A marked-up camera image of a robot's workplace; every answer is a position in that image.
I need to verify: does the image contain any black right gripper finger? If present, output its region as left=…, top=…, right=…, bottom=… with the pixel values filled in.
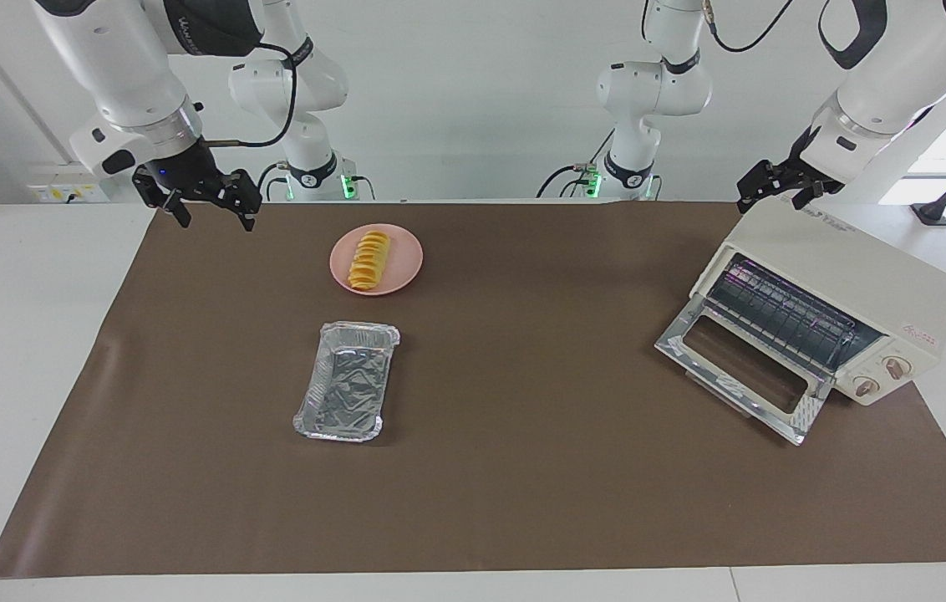
left=155, top=189, right=193, bottom=228
left=221, top=170, right=262, bottom=232

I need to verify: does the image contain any sliced yellow bread loaf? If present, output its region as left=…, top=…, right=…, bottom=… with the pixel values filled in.
left=347, top=230, right=393, bottom=292

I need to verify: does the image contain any silver foil tray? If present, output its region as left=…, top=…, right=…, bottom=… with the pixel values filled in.
left=292, top=321, right=401, bottom=443

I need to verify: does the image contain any cream toaster oven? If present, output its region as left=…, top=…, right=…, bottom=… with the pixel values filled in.
left=690, top=201, right=946, bottom=407

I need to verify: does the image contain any glass oven door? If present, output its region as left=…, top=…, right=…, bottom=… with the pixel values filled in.
left=655, top=297, right=837, bottom=446

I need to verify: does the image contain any pink round plate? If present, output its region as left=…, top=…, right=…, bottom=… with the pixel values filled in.
left=329, top=223, right=424, bottom=296

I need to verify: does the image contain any brown table mat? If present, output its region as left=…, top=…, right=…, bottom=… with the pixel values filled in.
left=0, top=201, right=946, bottom=578

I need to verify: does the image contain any black base cable bundle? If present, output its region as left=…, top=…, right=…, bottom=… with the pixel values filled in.
left=536, top=130, right=616, bottom=199
left=257, top=163, right=287, bottom=202

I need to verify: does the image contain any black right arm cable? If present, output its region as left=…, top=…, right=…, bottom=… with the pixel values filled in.
left=204, top=40, right=298, bottom=149

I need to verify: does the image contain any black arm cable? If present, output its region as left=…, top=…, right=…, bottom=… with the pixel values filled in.
left=204, top=40, right=298, bottom=149
left=703, top=0, right=796, bottom=54

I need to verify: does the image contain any metal oven wire rack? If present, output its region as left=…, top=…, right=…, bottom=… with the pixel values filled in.
left=705, top=258, right=862, bottom=377

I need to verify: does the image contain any white wall power socket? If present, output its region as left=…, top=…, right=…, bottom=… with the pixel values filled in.
left=28, top=163, right=110, bottom=204

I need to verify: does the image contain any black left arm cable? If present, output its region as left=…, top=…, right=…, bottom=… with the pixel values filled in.
left=703, top=0, right=796, bottom=54

